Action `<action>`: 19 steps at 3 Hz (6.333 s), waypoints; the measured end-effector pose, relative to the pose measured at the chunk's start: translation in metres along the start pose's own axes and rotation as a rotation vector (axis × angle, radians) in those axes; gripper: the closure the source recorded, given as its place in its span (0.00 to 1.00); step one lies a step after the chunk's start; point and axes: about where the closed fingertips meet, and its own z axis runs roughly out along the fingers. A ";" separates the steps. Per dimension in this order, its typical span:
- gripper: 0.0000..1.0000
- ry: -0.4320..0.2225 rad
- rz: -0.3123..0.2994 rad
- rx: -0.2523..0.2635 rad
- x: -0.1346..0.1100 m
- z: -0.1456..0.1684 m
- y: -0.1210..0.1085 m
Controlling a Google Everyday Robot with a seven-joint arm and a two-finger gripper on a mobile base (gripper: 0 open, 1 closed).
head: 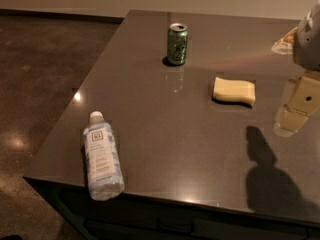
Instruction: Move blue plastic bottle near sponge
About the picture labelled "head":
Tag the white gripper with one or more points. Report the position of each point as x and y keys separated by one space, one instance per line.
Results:
x=308 y=45

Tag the blue plastic water bottle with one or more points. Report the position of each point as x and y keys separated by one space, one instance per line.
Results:
x=104 y=176

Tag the yellow sponge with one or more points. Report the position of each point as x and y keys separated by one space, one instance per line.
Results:
x=234 y=91

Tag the clear plastic snack bag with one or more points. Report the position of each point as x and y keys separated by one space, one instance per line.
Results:
x=284 y=46

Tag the green soda can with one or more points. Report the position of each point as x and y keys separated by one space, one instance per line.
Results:
x=177 y=40

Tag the dark counter cabinet base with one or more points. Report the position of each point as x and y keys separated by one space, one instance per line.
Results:
x=132 y=217

